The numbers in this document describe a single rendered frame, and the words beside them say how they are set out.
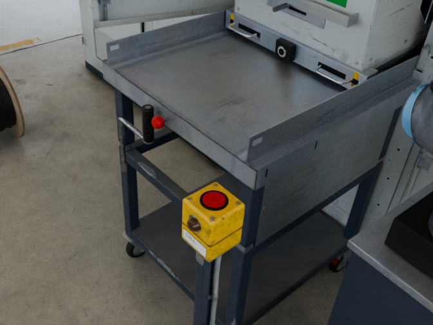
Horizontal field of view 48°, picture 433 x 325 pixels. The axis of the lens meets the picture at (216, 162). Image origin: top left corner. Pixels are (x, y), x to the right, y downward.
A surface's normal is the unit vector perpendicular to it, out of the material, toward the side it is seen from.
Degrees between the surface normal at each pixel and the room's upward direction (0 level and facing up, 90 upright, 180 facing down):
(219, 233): 89
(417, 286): 0
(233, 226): 90
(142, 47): 90
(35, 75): 0
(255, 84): 0
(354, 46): 93
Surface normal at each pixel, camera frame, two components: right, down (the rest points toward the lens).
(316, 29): -0.75, 0.42
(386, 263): 0.06, -0.79
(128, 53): 0.66, 0.49
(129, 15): 0.45, 0.57
